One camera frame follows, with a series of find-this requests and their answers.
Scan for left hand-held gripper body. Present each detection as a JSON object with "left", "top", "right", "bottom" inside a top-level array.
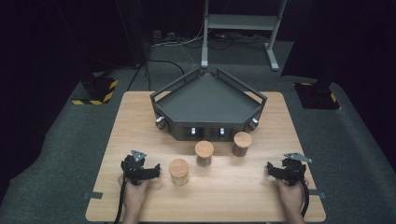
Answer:
[{"left": 120, "top": 149, "right": 148, "bottom": 187}]

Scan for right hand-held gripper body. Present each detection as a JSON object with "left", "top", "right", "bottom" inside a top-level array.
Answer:
[{"left": 281, "top": 152, "right": 313, "bottom": 187}]

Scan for wooden-lid jar pale contents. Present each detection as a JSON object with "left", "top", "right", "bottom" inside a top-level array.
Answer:
[{"left": 168, "top": 158, "right": 191, "bottom": 187}]

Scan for wooden-lid jar dark contents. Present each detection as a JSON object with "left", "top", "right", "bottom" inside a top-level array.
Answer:
[{"left": 232, "top": 131, "right": 253, "bottom": 158}]

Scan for wooden-lid jar brown contents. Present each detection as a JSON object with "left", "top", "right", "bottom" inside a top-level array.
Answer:
[{"left": 194, "top": 140, "right": 215, "bottom": 167}]

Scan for black corner rack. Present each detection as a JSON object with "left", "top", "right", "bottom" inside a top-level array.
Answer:
[{"left": 149, "top": 67, "right": 268, "bottom": 143}]

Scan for person's right hand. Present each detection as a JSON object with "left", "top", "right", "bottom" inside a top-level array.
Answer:
[{"left": 276, "top": 179, "right": 309, "bottom": 209}]

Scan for person's left hand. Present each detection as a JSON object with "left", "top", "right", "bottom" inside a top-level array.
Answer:
[{"left": 118, "top": 176, "right": 151, "bottom": 206}]

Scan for grey tape piece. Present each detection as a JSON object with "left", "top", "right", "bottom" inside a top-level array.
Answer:
[
  {"left": 83, "top": 191, "right": 104, "bottom": 201},
  {"left": 305, "top": 188, "right": 327, "bottom": 200}
]

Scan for yellow-black striped stand base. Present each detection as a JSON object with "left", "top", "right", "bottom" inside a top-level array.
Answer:
[
  {"left": 71, "top": 74, "right": 120, "bottom": 106},
  {"left": 293, "top": 80, "right": 341, "bottom": 110}
]

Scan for black power strip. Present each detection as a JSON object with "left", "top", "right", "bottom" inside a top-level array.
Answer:
[{"left": 151, "top": 29, "right": 164, "bottom": 45}]

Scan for grey metal stand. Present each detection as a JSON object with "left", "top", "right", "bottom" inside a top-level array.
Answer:
[{"left": 200, "top": 0, "right": 288, "bottom": 72}]

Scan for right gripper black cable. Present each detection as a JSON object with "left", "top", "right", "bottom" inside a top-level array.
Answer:
[{"left": 299, "top": 180, "right": 311, "bottom": 218}]

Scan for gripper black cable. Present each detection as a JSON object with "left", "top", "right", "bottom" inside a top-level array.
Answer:
[
  {"left": 299, "top": 180, "right": 311, "bottom": 218},
  {"left": 113, "top": 176, "right": 130, "bottom": 224}
]

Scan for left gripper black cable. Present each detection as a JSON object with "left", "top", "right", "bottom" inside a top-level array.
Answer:
[{"left": 113, "top": 176, "right": 130, "bottom": 224}]

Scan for black floor cable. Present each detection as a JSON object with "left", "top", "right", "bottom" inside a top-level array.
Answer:
[{"left": 125, "top": 59, "right": 186, "bottom": 91}]

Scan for white floor cable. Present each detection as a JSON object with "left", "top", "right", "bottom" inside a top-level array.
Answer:
[{"left": 152, "top": 27, "right": 213, "bottom": 49}]

